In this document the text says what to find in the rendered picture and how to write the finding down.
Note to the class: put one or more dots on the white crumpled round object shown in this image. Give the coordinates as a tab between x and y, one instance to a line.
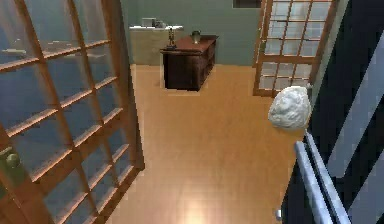
290	107

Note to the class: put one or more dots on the wooden glass-paned room door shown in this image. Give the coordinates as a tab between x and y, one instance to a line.
66	110

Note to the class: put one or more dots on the black cabinet with grey bars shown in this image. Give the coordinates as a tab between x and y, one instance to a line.
346	133

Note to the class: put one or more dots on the dark brown wooden dresser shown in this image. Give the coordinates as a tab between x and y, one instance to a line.
188	65

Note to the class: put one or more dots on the dark framed wall picture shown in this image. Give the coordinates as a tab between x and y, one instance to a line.
247	3

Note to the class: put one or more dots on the cream white cabinet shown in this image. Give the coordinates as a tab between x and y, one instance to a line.
148	45

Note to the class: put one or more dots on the grey box on cabinet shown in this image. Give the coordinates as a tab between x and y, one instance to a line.
148	22

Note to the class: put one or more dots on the brass candlestick statuette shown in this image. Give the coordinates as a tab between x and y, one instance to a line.
171	39

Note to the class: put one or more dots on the dark green vase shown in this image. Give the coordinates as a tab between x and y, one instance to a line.
196	36

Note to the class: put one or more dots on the brass round door knob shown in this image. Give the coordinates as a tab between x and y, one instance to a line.
12	160

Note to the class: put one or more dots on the wooden lattice glass door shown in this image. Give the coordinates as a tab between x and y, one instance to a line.
288	46

